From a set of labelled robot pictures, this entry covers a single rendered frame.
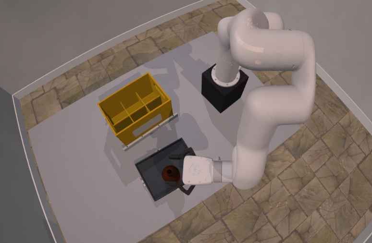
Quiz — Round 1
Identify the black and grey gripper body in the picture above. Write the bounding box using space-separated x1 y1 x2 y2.
183 156 214 185

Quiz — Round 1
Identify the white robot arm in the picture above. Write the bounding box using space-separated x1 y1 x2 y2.
211 8 316 190

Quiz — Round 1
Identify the yellow storage crate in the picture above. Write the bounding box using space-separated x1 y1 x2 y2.
97 77 173 146

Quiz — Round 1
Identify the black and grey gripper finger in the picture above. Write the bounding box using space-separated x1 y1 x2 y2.
165 180 195 195
168 147 196 160

